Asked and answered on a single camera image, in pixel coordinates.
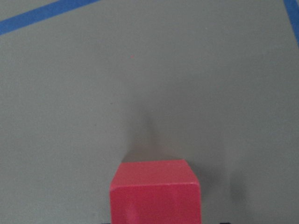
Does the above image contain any red block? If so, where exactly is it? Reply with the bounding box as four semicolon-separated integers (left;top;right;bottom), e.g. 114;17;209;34
109;160;202;224

